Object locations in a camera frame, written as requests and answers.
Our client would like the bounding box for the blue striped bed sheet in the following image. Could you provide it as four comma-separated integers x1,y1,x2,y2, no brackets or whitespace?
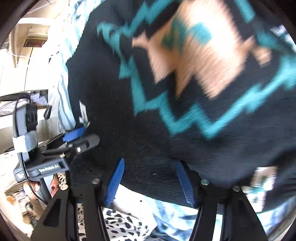
51,1,295,240

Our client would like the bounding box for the black patterned knit sweater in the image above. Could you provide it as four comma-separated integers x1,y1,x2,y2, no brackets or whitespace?
66,1,295,211

